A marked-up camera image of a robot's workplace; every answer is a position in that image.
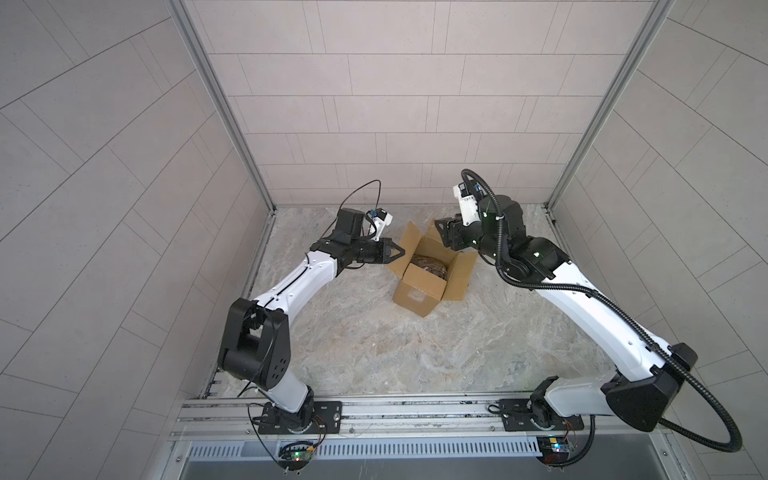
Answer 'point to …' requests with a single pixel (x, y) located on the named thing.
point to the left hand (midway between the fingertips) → (410, 250)
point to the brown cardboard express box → (429, 272)
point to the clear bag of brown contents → (431, 265)
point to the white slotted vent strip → (491, 446)
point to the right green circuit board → (554, 448)
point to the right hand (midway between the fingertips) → (441, 220)
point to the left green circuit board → (295, 452)
